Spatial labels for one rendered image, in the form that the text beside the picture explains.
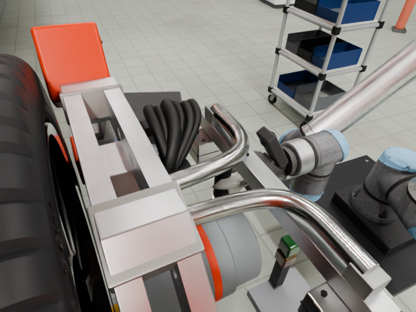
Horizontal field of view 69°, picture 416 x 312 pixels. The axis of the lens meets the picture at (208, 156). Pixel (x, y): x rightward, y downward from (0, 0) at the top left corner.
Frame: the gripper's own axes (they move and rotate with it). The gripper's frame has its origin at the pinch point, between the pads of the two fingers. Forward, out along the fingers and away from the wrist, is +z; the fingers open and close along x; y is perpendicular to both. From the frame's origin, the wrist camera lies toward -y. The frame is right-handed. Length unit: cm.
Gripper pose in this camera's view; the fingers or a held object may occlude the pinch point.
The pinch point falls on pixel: (215, 177)
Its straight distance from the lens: 65.3
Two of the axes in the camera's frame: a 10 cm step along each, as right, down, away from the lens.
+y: -0.4, 7.7, 6.4
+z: -9.0, 2.6, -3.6
